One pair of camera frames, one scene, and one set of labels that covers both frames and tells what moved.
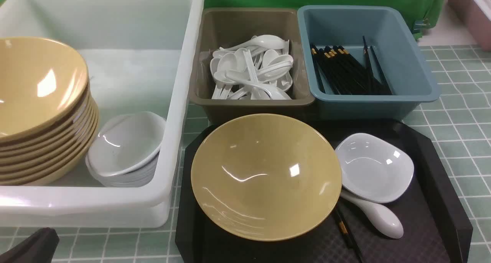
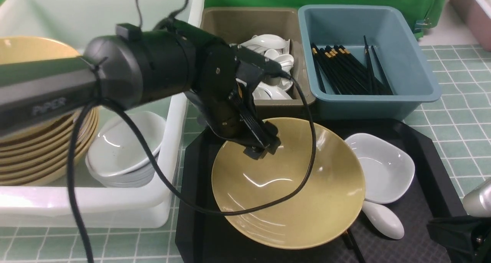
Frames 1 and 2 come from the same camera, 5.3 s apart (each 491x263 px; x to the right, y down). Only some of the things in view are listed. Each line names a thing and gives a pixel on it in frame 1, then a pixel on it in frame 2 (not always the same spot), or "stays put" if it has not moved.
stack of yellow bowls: [48, 114] stays put
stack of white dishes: [126, 152] stays put
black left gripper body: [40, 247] → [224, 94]
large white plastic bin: [140, 46] stays put
